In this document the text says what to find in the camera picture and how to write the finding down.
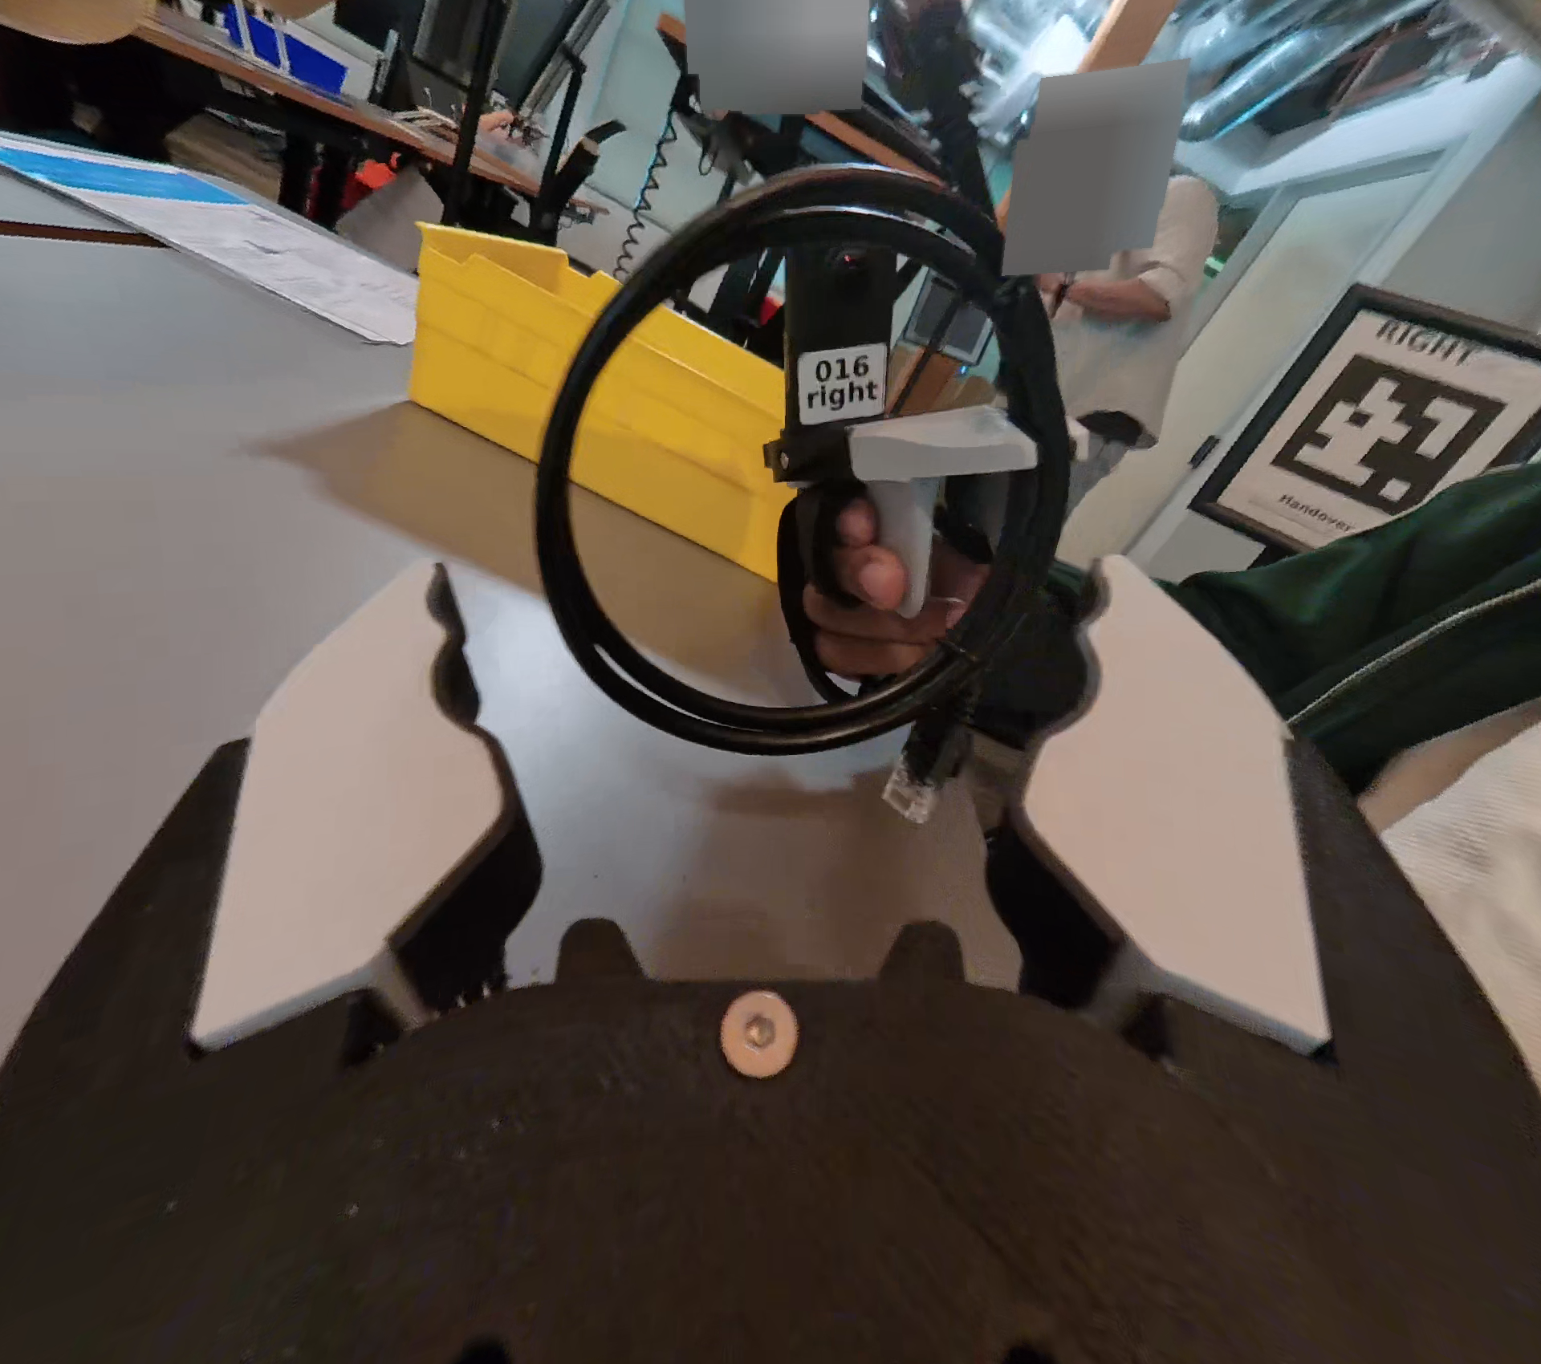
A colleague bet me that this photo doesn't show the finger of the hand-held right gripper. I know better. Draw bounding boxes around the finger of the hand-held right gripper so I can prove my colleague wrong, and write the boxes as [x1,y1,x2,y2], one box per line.
[847,408,1039,485]

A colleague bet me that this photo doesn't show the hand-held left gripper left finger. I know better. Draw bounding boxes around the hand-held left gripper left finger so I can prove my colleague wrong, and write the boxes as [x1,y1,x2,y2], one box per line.
[190,560,545,1054]

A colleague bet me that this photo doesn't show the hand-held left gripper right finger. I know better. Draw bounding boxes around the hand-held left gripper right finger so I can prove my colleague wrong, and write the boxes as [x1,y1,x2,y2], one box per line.
[985,554,1333,1060]

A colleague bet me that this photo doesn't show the yellow plastic bin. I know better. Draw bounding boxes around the yellow plastic bin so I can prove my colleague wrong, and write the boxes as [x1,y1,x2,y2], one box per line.
[409,221,798,585]

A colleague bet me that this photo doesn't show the black ethernet cable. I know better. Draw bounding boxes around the black ethernet cable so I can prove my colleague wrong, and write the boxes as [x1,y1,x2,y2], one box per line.
[534,163,1076,827]

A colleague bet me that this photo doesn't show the grey desk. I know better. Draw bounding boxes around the grey desk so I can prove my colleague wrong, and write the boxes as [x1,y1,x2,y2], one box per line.
[0,173,1086,1054]

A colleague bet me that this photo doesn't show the person's right hand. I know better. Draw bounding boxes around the person's right hand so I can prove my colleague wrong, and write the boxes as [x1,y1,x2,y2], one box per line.
[798,495,1003,682]

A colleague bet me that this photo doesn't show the black tilting work table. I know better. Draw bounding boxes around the black tilting work table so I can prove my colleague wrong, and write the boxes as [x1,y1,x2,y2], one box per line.
[654,15,968,333]

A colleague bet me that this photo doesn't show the dark green zip jacket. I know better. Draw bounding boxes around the dark green zip jacket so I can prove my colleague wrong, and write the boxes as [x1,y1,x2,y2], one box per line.
[1282,587,1541,803]

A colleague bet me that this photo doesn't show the white trousers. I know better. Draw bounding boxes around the white trousers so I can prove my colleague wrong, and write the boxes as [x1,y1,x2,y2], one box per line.
[1359,696,1541,1092]

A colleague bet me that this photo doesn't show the framed marker sign on stand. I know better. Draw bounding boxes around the framed marker sign on stand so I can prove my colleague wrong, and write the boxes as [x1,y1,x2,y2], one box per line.
[1191,281,1541,556]

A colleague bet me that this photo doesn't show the wooden-top work table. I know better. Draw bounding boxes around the wooden-top work table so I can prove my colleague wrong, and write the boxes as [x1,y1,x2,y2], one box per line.
[121,5,607,224]

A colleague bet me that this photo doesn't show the printed paper sheet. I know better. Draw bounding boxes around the printed paper sheet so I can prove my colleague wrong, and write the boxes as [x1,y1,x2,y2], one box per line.
[0,128,419,347]

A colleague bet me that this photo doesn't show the blue and white storage box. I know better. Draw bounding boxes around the blue and white storage box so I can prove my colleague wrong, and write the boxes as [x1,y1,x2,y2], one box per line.
[221,2,354,86]

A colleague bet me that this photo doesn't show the coiled black cable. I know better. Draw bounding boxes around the coiled black cable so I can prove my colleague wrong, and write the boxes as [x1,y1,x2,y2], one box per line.
[613,110,679,280]

